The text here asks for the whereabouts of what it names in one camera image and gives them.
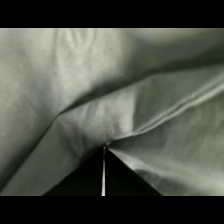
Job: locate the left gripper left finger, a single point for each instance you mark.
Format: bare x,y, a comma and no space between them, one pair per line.
86,180

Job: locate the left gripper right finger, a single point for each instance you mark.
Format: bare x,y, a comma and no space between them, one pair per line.
123,180

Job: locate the brown T-shirt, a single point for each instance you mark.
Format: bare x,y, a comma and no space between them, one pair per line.
100,83

